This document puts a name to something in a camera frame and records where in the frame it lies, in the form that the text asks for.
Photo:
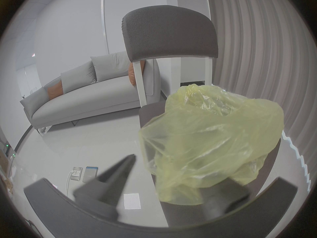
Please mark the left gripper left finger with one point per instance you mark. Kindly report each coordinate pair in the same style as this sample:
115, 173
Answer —
109, 187

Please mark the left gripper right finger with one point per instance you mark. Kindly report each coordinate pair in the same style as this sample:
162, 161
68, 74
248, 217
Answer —
223, 197

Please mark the yellow plastic bag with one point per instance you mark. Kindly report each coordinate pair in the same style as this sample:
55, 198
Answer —
210, 137

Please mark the light grey sofa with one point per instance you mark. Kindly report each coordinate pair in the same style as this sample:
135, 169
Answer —
99, 95

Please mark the orange cushion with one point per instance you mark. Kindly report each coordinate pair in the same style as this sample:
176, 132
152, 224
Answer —
55, 90
133, 73

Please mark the grey cushion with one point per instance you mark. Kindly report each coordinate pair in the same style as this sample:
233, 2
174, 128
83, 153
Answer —
111, 66
78, 77
36, 100

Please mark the pale grey curtain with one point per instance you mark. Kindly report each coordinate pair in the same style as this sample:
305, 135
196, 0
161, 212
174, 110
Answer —
260, 58

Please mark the grey padded white chair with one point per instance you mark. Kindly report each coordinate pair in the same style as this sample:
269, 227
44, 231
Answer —
168, 33

